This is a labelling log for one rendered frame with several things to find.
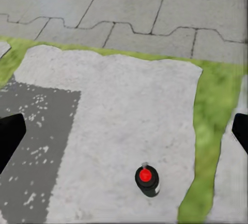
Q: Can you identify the pesticide atomizer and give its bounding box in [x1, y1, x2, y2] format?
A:
[135, 161, 161, 198]

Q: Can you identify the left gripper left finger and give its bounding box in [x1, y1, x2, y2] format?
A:
[0, 114, 26, 174]

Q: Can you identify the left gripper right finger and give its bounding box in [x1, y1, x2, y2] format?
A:
[232, 113, 248, 153]

